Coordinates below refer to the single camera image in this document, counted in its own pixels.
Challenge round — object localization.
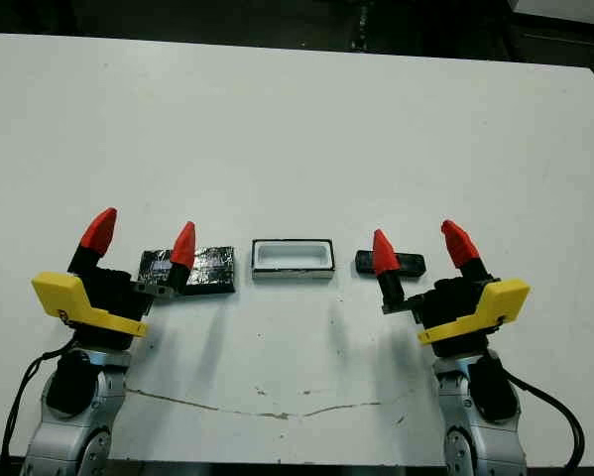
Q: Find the dark metal pole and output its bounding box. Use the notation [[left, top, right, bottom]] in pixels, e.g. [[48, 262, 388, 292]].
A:
[[353, 0, 373, 52]]

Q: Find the camera box base white inside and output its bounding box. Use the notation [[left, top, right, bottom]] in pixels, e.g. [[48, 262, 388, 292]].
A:
[[250, 237, 337, 285]]

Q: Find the black camera box lid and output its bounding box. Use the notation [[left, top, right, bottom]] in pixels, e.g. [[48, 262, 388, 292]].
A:
[[137, 245, 240, 298]]

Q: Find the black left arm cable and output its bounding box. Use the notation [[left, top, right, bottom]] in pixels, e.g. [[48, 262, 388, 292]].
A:
[[0, 346, 75, 476]]

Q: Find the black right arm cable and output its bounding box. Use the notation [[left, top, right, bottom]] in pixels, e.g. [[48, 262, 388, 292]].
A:
[[504, 371, 587, 470]]

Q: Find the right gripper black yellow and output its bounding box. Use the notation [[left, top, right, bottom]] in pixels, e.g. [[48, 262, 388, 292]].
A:
[[372, 219, 533, 359]]

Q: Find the black camera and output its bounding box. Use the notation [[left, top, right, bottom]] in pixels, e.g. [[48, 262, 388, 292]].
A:
[[354, 250, 428, 278]]

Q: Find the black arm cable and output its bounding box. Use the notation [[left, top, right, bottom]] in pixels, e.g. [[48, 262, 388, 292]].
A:
[[504, 371, 587, 470], [0, 346, 75, 476]]

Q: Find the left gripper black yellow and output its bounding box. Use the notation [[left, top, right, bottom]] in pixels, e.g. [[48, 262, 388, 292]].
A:
[[31, 206, 197, 355]]

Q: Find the white background object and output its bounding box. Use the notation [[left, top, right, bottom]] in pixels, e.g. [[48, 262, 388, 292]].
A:
[[507, 0, 594, 29]]

